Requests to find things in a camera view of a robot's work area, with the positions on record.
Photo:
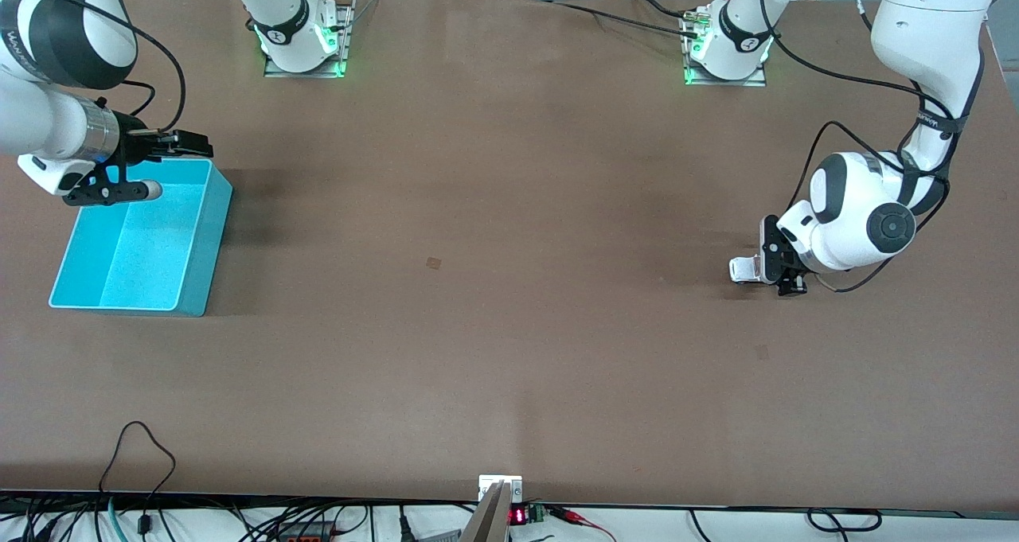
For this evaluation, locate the turquoise plastic bin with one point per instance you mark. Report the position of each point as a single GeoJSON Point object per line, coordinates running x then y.
{"type": "Point", "coordinates": [151, 255]}

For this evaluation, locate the red digit display module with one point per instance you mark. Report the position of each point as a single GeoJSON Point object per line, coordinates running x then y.
{"type": "Point", "coordinates": [519, 516]}

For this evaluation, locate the white jeep toy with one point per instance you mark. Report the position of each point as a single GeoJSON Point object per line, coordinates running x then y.
{"type": "Point", "coordinates": [744, 270]}

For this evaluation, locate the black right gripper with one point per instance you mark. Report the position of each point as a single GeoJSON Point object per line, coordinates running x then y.
{"type": "Point", "coordinates": [137, 146]}

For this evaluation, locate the white mounting bracket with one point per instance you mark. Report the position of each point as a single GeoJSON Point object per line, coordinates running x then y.
{"type": "Point", "coordinates": [489, 482]}

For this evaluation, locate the black power strip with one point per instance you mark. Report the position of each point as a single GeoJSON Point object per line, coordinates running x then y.
{"type": "Point", "coordinates": [306, 534]}

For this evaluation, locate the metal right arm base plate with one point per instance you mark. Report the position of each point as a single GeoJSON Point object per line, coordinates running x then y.
{"type": "Point", "coordinates": [347, 44]}

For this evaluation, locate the grey metal camera bar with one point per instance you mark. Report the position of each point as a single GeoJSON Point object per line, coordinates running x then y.
{"type": "Point", "coordinates": [489, 522]}

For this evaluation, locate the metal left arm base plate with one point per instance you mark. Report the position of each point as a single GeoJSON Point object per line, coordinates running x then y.
{"type": "Point", "coordinates": [728, 83]}

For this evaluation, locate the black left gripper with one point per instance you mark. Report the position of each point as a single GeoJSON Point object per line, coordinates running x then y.
{"type": "Point", "coordinates": [771, 249]}

